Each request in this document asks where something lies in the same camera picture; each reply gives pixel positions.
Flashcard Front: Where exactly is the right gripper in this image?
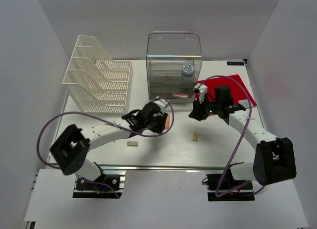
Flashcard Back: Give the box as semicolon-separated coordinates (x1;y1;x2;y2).
189;94;221;121

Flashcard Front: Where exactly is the small yellow sharpener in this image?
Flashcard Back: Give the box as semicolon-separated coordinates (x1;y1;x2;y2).
193;134;198;142

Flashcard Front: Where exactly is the blue cleaning gel jar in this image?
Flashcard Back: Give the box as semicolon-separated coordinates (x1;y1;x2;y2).
181;63;195;81

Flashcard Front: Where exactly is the clear acrylic drawer organizer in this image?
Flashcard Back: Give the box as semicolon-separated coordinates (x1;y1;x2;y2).
146;31;203;104

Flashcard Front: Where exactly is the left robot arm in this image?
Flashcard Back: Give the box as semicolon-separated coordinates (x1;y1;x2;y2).
50;99;168;189

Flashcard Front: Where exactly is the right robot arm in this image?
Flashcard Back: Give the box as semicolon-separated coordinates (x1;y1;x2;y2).
189;83;297;189

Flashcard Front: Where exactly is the grey eraser block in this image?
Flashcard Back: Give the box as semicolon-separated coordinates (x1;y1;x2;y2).
127;141;138;147

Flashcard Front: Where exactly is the dark label sticker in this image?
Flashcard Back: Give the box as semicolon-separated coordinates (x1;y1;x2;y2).
227;61;245;66

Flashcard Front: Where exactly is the white plastic file rack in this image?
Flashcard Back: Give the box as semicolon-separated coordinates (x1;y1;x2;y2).
62;35;133;115

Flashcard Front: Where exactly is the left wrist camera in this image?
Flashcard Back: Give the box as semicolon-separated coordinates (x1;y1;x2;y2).
154;96;170;114

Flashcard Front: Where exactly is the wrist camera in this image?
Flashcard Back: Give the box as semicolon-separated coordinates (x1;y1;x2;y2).
193;83;208;103
154;96;170;114

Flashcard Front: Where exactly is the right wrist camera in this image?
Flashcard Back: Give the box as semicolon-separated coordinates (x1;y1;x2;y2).
193;83;208;103

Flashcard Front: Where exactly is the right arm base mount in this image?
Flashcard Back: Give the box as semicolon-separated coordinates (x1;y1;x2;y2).
202;174;255;202

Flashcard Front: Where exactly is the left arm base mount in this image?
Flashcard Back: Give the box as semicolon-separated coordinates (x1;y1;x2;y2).
72;171;126;199

